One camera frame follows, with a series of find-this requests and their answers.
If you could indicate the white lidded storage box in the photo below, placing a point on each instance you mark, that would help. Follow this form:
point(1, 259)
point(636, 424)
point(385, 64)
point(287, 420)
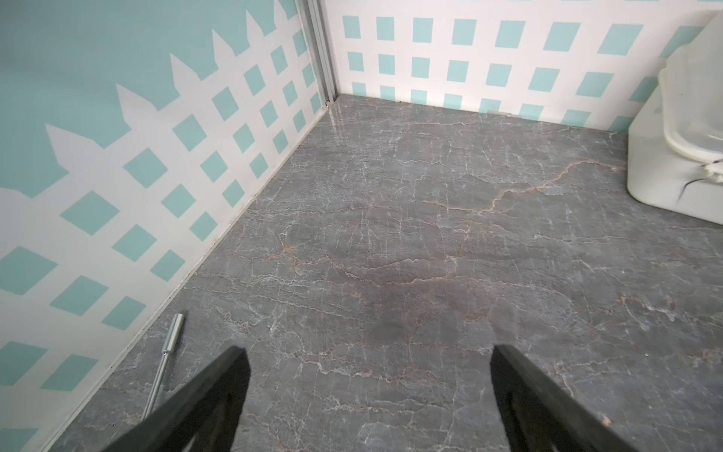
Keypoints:
point(675, 142)

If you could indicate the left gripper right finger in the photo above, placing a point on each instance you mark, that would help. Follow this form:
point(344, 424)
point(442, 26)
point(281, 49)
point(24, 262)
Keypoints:
point(538, 415)

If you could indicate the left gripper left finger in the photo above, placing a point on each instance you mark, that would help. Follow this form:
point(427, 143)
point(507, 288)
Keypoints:
point(202, 416)

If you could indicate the orange black screwdriver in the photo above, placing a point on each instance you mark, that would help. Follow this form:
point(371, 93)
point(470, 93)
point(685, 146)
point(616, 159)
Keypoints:
point(170, 343)

